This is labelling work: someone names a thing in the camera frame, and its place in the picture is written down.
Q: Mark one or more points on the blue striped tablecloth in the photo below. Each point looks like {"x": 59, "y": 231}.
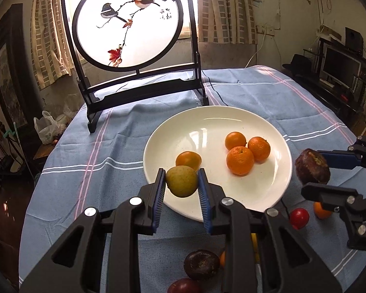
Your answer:
{"x": 109, "y": 146}

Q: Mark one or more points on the smooth orange fruit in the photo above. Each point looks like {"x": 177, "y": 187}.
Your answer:
{"x": 187, "y": 158}
{"x": 222, "y": 259}

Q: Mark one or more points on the black speaker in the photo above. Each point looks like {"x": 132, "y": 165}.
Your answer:
{"x": 353, "y": 38}

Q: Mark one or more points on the computer monitor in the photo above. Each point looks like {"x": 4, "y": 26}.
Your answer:
{"x": 340, "y": 64}

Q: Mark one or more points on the brick pattern curtain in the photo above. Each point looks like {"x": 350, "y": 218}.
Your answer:
{"x": 48, "y": 36}
{"x": 225, "y": 12}

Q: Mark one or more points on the white wall outlet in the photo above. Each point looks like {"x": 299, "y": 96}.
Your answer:
{"x": 265, "y": 30}

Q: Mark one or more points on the dark red tomato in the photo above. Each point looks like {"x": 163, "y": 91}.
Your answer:
{"x": 184, "y": 287}

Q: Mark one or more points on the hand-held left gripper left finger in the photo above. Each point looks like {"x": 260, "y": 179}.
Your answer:
{"x": 159, "y": 195}

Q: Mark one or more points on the large orange mandarin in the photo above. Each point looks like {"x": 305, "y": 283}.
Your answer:
{"x": 240, "y": 161}

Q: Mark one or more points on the red cherry tomato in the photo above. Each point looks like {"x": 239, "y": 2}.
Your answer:
{"x": 299, "y": 218}

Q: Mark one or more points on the small yellow fruit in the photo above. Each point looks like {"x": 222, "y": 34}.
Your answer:
{"x": 254, "y": 245}

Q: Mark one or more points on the white round plate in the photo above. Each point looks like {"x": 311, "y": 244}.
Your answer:
{"x": 207, "y": 134}

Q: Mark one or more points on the white plastic bag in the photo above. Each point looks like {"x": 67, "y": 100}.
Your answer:
{"x": 47, "y": 129}

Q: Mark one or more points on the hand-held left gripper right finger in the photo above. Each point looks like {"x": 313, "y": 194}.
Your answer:
{"x": 204, "y": 203}

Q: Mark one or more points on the black hat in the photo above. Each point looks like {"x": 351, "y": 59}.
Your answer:
{"x": 299, "y": 64}

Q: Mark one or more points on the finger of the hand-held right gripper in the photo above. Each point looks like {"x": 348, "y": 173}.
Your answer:
{"x": 338, "y": 159}
{"x": 329, "y": 193}

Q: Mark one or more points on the window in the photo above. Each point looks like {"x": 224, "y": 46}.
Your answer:
{"x": 191, "y": 3}

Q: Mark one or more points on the yellow green fruit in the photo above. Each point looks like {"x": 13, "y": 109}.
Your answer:
{"x": 181, "y": 181}

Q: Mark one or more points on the black tv stand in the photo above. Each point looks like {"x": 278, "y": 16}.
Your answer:
{"x": 332, "y": 97}

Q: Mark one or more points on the bird painting table screen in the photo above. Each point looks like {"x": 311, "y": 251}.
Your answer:
{"x": 134, "y": 94}

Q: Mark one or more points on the brown wrinkled passion fruit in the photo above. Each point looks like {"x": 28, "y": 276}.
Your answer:
{"x": 311, "y": 166}

